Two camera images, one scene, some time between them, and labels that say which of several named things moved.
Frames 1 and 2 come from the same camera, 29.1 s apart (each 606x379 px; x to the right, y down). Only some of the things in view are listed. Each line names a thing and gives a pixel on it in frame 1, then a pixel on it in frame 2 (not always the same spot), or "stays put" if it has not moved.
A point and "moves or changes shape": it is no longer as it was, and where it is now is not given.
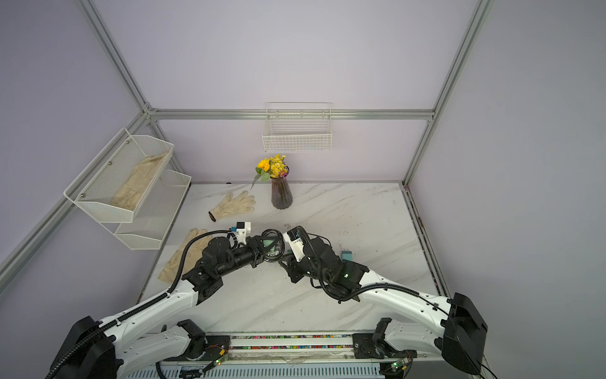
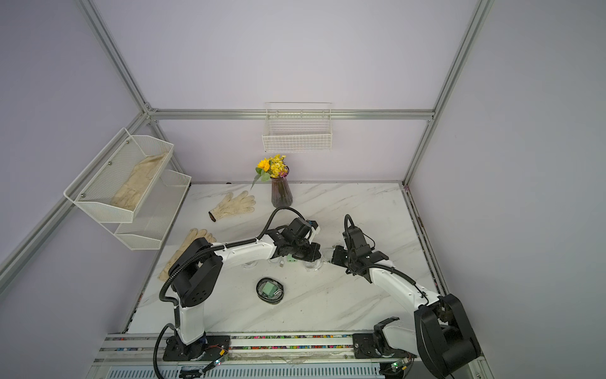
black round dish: [273, 244] moves or changes shape
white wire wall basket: [297, 126] stays put
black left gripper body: [244, 257] to [304, 252]
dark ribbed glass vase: [282, 197] stays put
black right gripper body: [301, 269] to [344, 257]
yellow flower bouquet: [274, 166] stays put
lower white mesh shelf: [154, 218] stays put
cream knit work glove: [242, 204] stays put
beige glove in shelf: [131, 193] stays put
